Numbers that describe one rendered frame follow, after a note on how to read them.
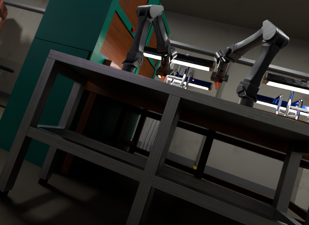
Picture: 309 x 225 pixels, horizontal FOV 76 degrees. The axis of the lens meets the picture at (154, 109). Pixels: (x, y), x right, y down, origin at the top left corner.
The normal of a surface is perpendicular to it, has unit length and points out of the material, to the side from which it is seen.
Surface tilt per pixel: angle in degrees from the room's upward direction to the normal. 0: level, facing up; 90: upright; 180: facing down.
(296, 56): 90
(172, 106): 90
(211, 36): 90
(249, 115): 90
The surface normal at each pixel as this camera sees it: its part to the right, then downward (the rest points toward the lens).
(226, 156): -0.16, -0.15
